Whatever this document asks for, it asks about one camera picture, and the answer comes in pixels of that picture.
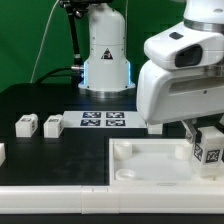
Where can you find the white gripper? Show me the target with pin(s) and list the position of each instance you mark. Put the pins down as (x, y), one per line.
(168, 96)

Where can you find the white square tabletop tray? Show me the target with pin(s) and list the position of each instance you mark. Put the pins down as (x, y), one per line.
(162, 162)

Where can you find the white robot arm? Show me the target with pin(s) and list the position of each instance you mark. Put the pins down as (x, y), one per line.
(196, 42)

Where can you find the white U-shaped obstacle fence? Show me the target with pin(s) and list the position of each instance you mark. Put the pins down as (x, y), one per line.
(112, 199)

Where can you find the white marker plate with tags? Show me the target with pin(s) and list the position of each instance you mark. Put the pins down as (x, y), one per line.
(103, 119)

